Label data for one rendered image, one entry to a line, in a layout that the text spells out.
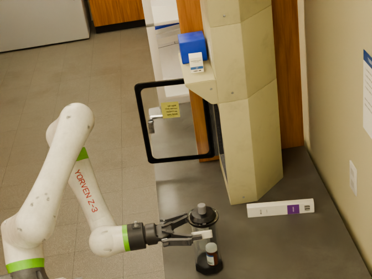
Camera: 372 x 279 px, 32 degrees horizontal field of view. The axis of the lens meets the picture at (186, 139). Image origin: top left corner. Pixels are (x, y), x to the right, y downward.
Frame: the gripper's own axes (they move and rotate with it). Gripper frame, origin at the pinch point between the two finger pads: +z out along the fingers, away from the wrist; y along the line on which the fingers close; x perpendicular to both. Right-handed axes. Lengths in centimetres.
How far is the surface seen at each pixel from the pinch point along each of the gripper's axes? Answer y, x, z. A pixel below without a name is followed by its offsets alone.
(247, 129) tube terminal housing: 35.1, -15.6, 23.2
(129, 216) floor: 171, 113, -41
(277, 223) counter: 18.5, 18.5, 29.4
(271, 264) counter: -4.1, 18.5, 22.2
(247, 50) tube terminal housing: 37, -47, 26
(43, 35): 524, 101, -130
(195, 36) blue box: 59, -47, 9
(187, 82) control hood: 36, -38, 3
